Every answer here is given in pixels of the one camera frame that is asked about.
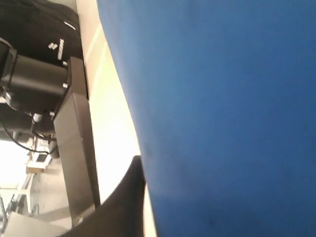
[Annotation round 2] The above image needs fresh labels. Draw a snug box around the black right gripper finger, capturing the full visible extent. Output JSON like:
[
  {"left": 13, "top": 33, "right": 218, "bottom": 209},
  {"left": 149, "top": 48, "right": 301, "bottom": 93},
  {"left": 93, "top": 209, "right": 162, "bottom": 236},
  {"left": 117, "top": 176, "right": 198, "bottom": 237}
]
[{"left": 61, "top": 156, "right": 146, "bottom": 237}]

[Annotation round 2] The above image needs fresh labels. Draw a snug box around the blue ring binder notebook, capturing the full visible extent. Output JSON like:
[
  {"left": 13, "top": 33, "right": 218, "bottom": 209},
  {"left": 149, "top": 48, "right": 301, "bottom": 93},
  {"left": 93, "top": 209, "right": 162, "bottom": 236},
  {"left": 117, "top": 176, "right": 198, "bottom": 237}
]
[{"left": 97, "top": 0, "right": 316, "bottom": 237}]

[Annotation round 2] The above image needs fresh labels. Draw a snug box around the dark metal mounting column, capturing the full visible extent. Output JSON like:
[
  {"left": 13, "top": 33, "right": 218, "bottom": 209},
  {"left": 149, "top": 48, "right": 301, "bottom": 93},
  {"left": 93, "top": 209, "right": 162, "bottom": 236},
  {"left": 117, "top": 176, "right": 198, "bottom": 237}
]
[{"left": 53, "top": 57, "right": 100, "bottom": 226}]

